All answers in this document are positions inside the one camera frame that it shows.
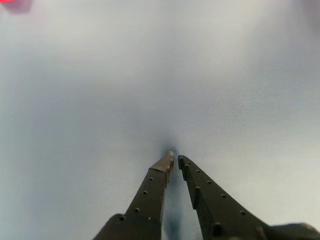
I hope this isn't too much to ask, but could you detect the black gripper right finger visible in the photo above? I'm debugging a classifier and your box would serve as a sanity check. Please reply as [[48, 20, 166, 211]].
[[177, 154, 271, 240]]

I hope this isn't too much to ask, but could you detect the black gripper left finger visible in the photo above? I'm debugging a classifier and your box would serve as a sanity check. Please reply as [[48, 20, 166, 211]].
[[92, 150, 175, 240]]

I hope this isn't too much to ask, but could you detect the red cube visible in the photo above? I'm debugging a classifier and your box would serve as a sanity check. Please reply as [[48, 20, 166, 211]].
[[0, 0, 34, 14]]

